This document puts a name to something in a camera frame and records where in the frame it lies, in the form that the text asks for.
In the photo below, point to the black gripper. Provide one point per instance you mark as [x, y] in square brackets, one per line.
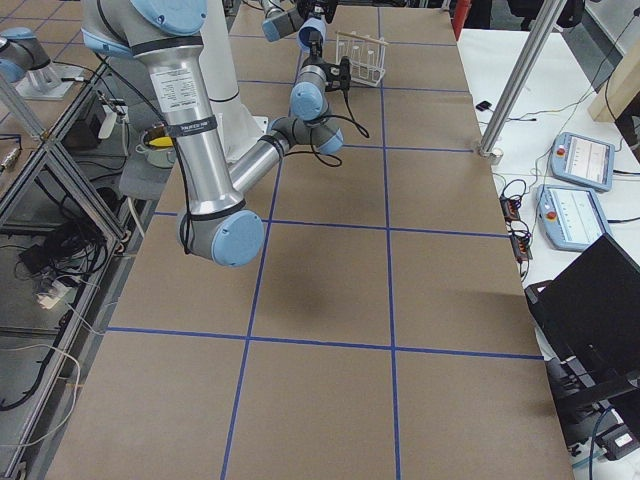
[334, 73]

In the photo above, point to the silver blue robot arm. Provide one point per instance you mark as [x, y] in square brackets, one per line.
[221, 149]

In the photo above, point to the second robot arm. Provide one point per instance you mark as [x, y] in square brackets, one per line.
[25, 62]

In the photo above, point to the small black sensor puck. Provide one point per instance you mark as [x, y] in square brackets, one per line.
[484, 106]

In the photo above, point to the metal pot with yellow item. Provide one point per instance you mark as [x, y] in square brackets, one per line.
[157, 148]

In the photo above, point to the black orange connector box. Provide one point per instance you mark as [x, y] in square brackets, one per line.
[519, 233]

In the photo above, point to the upper teach pendant tablet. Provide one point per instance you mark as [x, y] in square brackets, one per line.
[583, 161]

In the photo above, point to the teach pendant tablet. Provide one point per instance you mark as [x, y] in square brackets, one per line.
[583, 161]
[572, 217]

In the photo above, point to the lower teach pendant tablet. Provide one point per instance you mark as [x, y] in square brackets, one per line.
[572, 217]

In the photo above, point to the white power strip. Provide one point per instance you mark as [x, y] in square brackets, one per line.
[56, 293]

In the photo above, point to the black laptop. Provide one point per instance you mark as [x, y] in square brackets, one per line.
[590, 310]

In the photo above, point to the white wire cup holder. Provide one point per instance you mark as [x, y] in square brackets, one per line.
[366, 55]

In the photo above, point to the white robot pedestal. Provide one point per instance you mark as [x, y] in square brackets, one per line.
[237, 127]

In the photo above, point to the aluminium frame post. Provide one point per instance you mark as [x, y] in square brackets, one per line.
[534, 44]

